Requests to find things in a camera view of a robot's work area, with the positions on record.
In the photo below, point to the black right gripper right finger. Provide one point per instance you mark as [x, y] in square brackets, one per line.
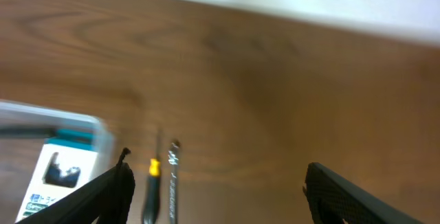
[333, 199]

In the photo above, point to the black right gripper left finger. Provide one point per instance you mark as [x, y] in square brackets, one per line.
[105, 199]

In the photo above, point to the blue white screwdriver box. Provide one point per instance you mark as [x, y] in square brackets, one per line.
[65, 163]

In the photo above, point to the clear plastic container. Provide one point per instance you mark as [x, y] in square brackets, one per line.
[26, 121]

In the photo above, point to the black yellow screwdriver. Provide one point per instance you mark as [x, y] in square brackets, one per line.
[151, 207]

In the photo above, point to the small steel wrench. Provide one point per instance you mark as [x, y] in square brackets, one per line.
[173, 159]

